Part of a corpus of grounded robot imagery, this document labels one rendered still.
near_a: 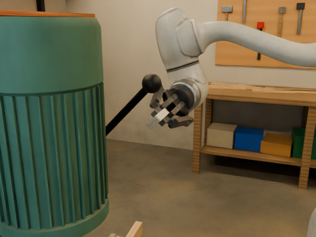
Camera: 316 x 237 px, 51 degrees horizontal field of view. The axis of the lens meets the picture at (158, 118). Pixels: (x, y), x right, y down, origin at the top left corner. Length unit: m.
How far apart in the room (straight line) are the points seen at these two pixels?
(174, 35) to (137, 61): 3.15
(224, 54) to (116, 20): 1.36
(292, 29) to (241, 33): 2.74
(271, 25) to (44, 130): 3.37
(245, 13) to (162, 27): 2.77
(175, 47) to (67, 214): 0.60
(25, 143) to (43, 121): 0.04
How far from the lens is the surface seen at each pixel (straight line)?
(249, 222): 2.82
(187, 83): 0.89
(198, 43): 0.95
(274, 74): 3.75
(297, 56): 0.98
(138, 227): 0.99
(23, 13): 3.12
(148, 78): 0.57
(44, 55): 0.42
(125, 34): 4.13
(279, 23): 3.68
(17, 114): 0.45
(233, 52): 3.74
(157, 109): 0.72
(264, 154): 3.47
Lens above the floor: 1.50
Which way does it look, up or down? 16 degrees down
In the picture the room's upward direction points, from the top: straight up
